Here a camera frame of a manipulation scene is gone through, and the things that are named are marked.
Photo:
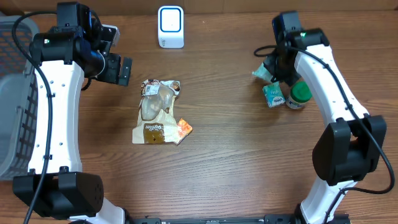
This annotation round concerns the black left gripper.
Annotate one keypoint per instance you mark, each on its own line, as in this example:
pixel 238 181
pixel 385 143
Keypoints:
pixel 125 71

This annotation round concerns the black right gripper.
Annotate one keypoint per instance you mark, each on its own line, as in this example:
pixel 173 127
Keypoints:
pixel 270 64

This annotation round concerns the small teal tissue pack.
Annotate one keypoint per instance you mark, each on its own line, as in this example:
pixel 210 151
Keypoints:
pixel 273 94

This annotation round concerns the green lid jar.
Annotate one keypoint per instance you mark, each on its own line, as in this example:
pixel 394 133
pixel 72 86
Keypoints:
pixel 299 95

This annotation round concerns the clear snack pouch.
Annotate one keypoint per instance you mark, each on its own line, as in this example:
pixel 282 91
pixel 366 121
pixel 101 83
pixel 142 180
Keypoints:
pixel 156 123

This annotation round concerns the orange tissue pack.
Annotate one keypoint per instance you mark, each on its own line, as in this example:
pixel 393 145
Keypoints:
pixel 183 130

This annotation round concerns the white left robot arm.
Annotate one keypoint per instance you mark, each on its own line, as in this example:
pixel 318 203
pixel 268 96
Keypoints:
pixel 66 59

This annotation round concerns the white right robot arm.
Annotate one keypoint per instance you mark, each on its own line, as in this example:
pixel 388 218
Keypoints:
pixel 350 146

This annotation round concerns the white barcode scanner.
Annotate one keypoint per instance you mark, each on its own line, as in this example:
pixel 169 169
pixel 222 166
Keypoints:
pixel 171 27

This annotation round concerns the grey plastic mesh basket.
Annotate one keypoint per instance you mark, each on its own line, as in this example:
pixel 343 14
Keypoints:
pixel 18 105

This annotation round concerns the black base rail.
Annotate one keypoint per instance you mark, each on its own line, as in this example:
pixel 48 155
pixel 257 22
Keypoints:
pixel 217 220

